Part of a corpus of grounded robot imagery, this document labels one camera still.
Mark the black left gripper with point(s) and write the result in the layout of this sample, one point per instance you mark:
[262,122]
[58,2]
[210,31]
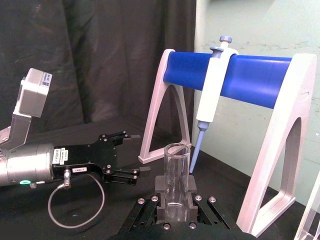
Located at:
[85,157]

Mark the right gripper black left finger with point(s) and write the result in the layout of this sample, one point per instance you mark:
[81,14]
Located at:
[147,210]

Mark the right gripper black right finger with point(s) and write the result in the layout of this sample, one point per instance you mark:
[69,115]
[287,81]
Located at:
[210,207]

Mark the clear glass test tube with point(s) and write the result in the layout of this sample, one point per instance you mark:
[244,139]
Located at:
[176,175]

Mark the black hanging curtain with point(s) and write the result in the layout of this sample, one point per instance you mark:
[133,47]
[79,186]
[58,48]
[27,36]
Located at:
[100,62]

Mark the clear acrylic dropper rack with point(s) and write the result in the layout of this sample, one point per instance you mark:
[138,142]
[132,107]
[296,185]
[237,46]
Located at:
[312,212]

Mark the white and blue micropipette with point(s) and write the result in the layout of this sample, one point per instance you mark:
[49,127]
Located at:
[212,87]

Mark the blue and grey pipette stand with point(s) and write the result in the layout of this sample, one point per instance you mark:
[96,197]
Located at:
[250,77]

